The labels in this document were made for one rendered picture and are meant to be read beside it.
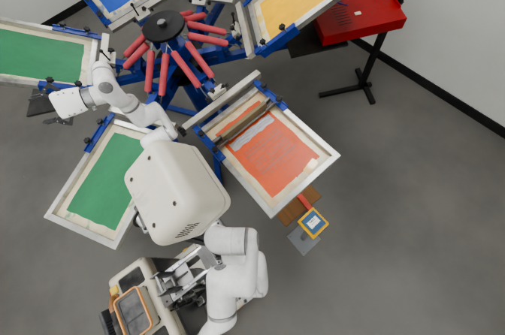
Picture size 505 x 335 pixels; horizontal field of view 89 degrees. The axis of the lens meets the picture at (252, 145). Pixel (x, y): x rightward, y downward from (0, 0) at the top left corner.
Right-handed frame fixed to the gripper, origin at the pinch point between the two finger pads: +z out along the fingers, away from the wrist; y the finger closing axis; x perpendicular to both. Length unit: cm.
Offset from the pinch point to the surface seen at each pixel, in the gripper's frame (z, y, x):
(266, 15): -138, 12, -76
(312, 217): -99, -91, 24
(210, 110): -74, -38, -54
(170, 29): -68, 15, -85
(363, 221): -174, -168, -8
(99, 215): 17, -81, -45
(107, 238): 14, -88, -28
